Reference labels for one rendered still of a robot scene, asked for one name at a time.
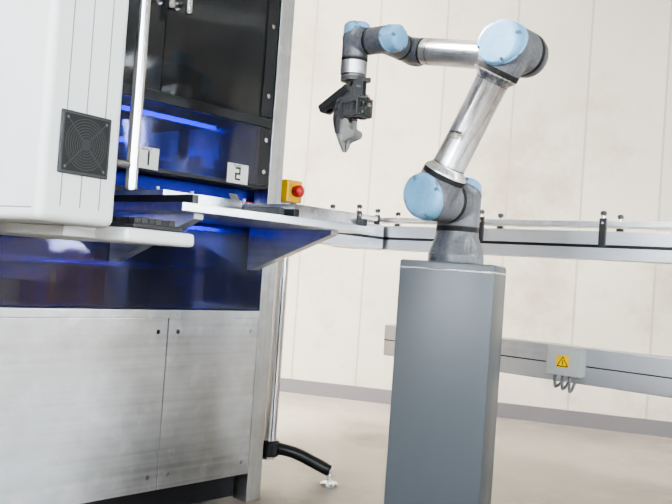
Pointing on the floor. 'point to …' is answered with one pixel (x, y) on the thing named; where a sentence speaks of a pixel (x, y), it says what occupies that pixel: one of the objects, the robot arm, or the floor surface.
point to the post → (245, 487)
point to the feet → (300, 459)
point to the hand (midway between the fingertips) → (342, 147)
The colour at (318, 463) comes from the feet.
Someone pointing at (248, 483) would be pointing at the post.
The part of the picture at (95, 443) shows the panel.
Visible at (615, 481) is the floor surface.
